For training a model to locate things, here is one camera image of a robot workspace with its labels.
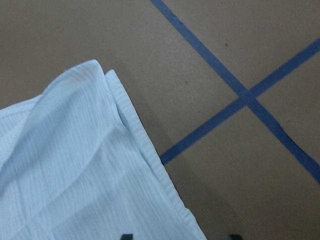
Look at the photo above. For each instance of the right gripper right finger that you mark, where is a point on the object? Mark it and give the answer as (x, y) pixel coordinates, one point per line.
(235, 237)

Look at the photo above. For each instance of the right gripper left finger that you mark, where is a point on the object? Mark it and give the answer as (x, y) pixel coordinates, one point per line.
(127, 236)

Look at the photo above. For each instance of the light blue button shirt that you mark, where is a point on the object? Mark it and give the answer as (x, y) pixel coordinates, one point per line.
(77, 164)

